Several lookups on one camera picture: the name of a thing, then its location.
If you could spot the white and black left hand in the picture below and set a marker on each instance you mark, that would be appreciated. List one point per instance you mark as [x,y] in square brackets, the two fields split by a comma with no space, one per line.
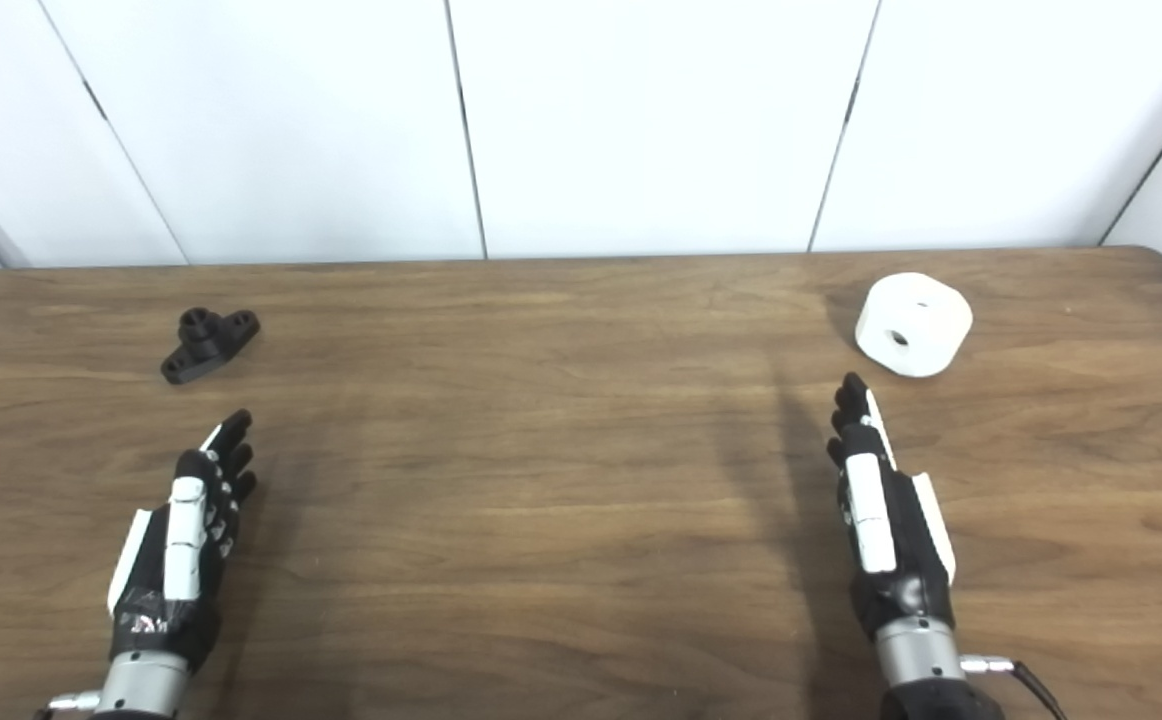
[184,545]

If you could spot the white and black right hand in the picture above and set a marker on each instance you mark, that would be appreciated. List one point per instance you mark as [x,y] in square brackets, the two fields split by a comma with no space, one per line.
[871,520]

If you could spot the black flanged holder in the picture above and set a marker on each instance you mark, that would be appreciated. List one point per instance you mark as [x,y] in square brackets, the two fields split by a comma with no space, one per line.
[203,345]

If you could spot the round white piece with holes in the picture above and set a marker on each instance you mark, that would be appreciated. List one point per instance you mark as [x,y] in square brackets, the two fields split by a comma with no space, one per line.
[926,325]

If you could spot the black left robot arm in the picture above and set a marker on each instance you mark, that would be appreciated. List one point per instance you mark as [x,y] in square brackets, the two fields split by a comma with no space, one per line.
[141,685]

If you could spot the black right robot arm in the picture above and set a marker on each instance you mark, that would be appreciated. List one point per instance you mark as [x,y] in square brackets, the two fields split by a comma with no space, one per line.
[919,655]

